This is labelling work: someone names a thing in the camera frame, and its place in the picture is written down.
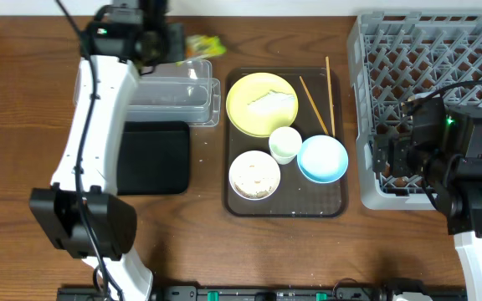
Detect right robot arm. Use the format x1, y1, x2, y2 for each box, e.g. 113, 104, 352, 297
372, 97, 482, 300

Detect white napkin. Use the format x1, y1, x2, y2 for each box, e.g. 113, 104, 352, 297
248, 90, 295, 115

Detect green snack wrapper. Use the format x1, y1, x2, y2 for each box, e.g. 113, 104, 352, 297
177, 35, 227, 65

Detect yellow plate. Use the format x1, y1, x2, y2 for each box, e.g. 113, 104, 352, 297
226, 72, 299, 138

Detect pink bowl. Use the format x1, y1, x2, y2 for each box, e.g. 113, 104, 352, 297
228, 150, 281, 202

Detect clear plastic waste bin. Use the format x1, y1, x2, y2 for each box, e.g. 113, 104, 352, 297
72, 58, 222, 128

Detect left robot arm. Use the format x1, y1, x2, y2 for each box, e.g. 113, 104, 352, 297
29, 18, 185, 300

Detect light blue bowl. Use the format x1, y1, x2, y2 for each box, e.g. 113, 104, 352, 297
296, 135, 349, 184

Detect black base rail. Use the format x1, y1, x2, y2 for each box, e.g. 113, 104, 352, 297
55, 286, 468, 301

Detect left wooden chopstick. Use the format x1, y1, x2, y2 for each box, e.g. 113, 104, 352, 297
299, 76, 329, 135

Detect black waste tray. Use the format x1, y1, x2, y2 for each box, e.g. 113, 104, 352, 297
117, 121, 190, 196

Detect grey dishwasher rack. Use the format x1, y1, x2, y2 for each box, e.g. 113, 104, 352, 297
347, 12, 482, 210

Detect dark brown serving tray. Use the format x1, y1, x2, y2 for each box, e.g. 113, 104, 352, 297
223, 67, 348, 218

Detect white plastic cup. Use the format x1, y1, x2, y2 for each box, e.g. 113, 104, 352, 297
269, 126, 303, 165

